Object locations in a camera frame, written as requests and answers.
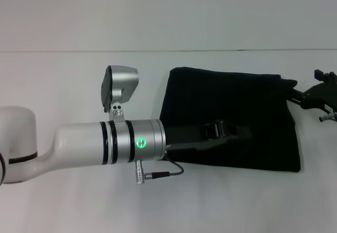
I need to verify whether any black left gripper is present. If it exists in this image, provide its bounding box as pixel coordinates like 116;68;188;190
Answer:
163;120;254;152

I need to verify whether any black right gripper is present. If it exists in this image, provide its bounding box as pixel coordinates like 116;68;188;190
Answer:
288;69;337;112

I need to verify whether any black t-shirt with FREE print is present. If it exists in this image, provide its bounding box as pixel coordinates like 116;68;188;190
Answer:
159;66;301;173

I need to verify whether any silver cable connector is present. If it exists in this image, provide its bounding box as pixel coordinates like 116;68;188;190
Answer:
318;112;337;123

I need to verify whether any dark red cable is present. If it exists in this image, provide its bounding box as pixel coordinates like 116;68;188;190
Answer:
154;151;185;179

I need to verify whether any silver elbow cable plug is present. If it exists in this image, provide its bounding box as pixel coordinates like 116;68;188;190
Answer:
135;160;156;184

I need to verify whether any silver camera housing on bracket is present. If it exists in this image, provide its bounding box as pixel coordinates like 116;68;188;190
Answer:
101;65;140;124

